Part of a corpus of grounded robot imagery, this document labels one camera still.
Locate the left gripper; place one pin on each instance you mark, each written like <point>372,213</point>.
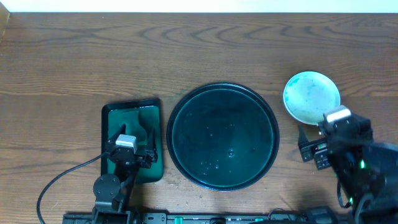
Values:
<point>142,156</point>

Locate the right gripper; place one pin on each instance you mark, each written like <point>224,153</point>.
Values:
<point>366,132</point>

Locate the green sponge cloth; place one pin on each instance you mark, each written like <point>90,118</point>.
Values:
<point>133,126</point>

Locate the white plate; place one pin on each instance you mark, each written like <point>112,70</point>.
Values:
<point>308,95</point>

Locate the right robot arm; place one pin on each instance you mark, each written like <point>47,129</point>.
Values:
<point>366,169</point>

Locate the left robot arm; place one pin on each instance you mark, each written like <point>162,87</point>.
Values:
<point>113,191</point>

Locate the green rectangular tray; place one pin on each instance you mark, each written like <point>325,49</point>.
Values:
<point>149,118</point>

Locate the round black tray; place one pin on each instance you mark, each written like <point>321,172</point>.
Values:
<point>223,136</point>

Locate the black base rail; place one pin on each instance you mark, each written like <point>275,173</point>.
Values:
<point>278,215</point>

